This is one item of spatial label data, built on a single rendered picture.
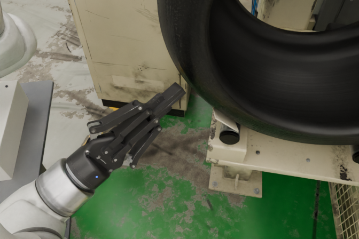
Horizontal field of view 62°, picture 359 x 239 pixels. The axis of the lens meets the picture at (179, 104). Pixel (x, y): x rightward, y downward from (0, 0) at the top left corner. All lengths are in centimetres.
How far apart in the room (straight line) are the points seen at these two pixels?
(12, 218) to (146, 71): 116
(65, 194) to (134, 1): 97
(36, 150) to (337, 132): 83
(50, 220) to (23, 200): 6
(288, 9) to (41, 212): 74
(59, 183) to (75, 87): 161
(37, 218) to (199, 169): 120
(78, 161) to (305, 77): 58
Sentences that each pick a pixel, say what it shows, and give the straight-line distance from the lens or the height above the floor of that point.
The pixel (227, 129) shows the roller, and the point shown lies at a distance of 65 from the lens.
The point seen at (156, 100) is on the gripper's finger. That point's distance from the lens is 53.
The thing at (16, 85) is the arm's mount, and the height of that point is 75.
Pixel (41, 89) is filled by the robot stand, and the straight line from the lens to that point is 121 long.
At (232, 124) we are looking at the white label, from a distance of 63.
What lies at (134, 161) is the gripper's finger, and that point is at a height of 95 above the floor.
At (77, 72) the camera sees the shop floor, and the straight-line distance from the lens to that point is 223.
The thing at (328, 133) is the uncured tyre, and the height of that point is 99.
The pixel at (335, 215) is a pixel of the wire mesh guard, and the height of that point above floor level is 32.
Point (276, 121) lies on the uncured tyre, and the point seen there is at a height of 99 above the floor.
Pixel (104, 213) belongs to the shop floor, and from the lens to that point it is 159.
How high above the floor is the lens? 144
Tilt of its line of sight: 49 degrees down
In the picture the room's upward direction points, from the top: straight up
